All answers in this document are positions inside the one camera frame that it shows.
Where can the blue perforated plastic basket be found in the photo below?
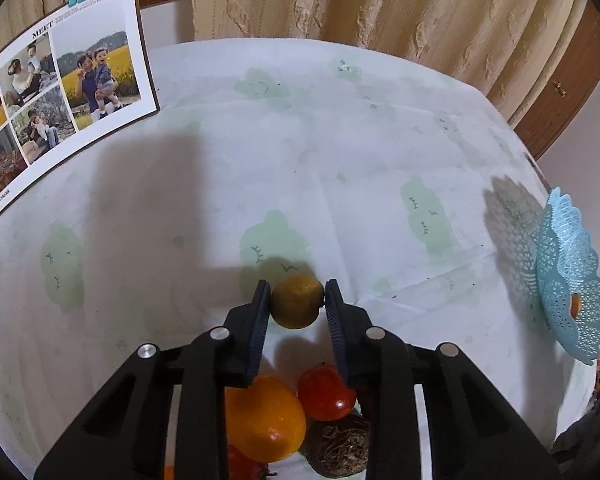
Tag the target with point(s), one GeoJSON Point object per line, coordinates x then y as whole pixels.
{"type": "Point", "coordinates": [565, 260]}

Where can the wide beige curtain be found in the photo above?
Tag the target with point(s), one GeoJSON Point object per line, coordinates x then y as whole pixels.
{"type": "Point", "coordinates": [380, 5]}

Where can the brown wrinkled fruit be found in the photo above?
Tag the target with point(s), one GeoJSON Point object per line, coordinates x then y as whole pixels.
{"type": "Point", "coordinates": [336, 447]}

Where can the yellow-green lemon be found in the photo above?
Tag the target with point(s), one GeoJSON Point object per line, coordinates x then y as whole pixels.
{"type": "Point", "coordinates": [296, 302]}

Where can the photo collage board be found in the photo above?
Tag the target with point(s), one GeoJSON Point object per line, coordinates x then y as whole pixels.
{"type": "Point", "coordinates": [92, 80]}

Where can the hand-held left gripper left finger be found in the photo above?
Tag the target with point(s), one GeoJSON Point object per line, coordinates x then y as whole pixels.
{"type": "Point", "coordinates": [257, 332]}

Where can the brass cabinet knob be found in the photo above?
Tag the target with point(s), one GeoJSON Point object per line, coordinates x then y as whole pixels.
{"type": "Point", "coordinates": [560, 88]}

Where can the red tomato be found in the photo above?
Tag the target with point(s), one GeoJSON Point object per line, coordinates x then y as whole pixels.
{"type": "Point", "coordinates": [325, 395]}
{"type": "Point", "coordinates": [242, 467]}

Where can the large orange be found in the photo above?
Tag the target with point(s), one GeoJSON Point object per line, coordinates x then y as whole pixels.
{"type": "Point", "coordinates": [267, 420]}

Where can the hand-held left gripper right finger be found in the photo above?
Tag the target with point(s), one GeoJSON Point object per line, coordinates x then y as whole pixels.
{"type": "Point", "coordinates": [338, 340]}

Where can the wooden cabinet door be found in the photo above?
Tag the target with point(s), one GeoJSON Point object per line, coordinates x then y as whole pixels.
{"type": "Point", "coordinates": [575, 110]}

